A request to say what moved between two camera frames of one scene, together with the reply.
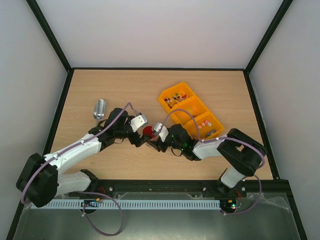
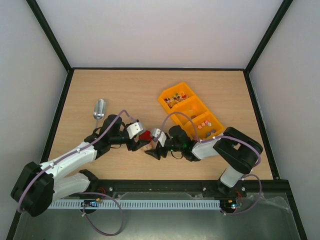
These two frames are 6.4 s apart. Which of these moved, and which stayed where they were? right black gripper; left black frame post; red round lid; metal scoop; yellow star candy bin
Moved: right black gripper; red round lid
Stayed: left black frame post; yellow star candy bin; metal scoop
